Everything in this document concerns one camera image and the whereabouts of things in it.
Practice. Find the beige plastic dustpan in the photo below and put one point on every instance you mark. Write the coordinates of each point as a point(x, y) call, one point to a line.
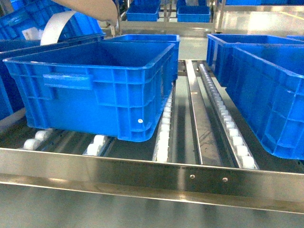
point(101, 10)

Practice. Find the blue plastic crate right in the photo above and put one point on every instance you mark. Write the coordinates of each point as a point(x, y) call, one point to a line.
point(267, 86)

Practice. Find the blue plastic crate left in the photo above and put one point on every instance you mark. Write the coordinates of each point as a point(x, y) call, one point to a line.
point(116, 89)

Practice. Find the blue crate far left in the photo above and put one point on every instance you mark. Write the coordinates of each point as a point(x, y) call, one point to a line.
point(14, 26)

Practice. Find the blue plastic crate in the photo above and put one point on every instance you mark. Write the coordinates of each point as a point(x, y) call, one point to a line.
point(267, 86)
point(116, 89)

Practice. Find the stainless steel shelf rack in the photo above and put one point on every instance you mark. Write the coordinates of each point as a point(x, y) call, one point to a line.
point(226, 172)

